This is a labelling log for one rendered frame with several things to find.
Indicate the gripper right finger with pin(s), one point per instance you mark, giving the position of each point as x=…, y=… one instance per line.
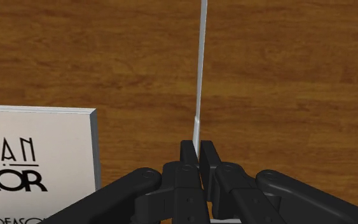
x=243, y=189

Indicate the white book with black lettering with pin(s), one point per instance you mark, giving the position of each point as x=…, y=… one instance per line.
x=33, y=164

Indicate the thin white stick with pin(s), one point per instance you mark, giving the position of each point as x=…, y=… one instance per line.
x=200, y=77

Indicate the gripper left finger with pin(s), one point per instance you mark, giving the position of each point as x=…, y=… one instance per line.
x=178, y=186

